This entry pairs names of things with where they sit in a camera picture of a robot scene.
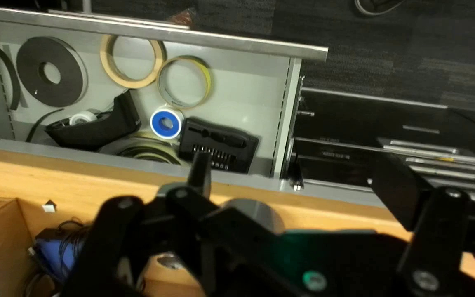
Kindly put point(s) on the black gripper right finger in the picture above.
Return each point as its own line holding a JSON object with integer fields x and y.
{"x": 437, "y": 237}

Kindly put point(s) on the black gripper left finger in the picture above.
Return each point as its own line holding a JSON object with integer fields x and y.
{"x": 117, "y": 232}

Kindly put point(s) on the grey metal open drawer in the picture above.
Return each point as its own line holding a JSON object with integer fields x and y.
{"x": 248, "y": 93}

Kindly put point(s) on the small white clip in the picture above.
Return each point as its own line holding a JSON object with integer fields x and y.
{"x": 48, "y": 207}

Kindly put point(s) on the silver metal rails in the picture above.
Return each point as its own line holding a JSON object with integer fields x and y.
{"x": 441, "y": 159}

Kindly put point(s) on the grey olive tape roll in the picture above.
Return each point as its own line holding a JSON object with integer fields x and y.
{"x": 139, "y": 146}

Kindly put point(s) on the black tape dispenser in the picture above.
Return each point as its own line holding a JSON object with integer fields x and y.
{"x": 122, "y": 118}

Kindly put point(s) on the blue and white tape roll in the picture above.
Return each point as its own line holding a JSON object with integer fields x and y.
{"x": 165, "y": 123}

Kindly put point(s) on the small white tape roll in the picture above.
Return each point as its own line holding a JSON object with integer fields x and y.
{"x": 83, "y": 118}

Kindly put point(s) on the black bit set case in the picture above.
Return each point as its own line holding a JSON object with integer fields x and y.
{"x": 221, "y": 143}

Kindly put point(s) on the dark filing cabinet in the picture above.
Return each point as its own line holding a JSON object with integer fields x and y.
{"x": 347, "y": 118}

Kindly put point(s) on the tan masking tape roll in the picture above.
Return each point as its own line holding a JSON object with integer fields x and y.
{"x": 106, "y": 65}

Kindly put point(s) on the yellow-green rimmed tape roll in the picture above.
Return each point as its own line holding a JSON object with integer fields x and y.
{"x": 208, "y": 77}

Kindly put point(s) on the wide black tape roll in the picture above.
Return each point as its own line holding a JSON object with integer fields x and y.
{"x": 32, "y": 72}

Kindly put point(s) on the thin black tape roll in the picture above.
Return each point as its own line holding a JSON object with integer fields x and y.
{"x": 14, "y": 83}

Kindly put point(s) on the round grey caster wheel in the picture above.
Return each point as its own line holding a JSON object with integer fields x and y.
{"x": 378, "y": 7}

